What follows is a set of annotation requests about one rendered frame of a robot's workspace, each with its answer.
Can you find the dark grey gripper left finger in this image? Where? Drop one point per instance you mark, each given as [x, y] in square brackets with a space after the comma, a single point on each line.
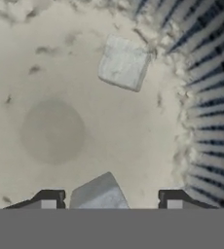
[49, 196]

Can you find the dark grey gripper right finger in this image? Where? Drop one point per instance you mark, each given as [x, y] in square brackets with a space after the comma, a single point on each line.
[175, 197]

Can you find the pale grey ice cube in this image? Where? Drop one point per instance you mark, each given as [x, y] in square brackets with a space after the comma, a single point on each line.
[99, 194]
[123, 63]

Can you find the white bowl with blue stripes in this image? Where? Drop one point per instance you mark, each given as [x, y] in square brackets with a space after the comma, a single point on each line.
[94, 123]

